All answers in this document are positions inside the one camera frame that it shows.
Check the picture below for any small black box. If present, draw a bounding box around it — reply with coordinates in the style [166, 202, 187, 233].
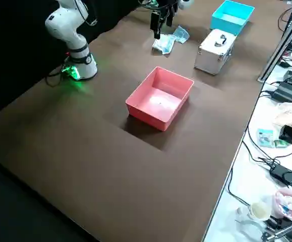
[278, 125, 292, 145]

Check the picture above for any used blue face mask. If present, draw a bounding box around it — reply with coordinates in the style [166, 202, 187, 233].
[172, 24, 190, 44]

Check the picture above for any black cable on white table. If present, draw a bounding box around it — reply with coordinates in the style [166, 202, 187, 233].
[228, 90, 292, 210]

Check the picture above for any black arm base cable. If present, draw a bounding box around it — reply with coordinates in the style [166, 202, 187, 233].
[45, 68, 70, 88]

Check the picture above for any silver aluminium case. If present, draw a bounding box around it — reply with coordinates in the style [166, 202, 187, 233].
[194, 28, 238, 76]

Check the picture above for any blue plastic box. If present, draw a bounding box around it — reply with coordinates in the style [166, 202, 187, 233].
[209, 0, 256, 36]

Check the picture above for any small green packet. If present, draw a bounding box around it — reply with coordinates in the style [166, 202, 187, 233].
[273, 139, 288, 149]

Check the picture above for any white paper cup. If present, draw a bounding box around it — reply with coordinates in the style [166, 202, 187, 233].
[247, 201, 272, 222]

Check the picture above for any black power adapter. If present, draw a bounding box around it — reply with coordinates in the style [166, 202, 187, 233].
[269, 164, 292, 185]

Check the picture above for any silver metal rod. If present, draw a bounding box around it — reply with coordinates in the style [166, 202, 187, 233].
[261, 221, 292, 242]

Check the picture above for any pink plastic box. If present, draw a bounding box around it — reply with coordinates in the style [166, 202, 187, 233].
[125, 66, 195, 132]

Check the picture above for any crumpled clear plastic bag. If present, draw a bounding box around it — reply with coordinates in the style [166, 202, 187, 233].
[272, 102, 292, 132]

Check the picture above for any wrapped new face mask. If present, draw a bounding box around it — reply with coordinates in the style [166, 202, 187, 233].
[152, 34, 177, 55]

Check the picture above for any teal card packet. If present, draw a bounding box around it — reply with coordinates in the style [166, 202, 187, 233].
[256, 128, 274, 148]

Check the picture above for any aluminium frame post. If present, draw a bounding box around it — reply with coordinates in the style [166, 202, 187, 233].
[257, 0, 292, 82]

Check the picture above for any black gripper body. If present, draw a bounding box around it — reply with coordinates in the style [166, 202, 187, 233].
[157, 0, 180, 13]

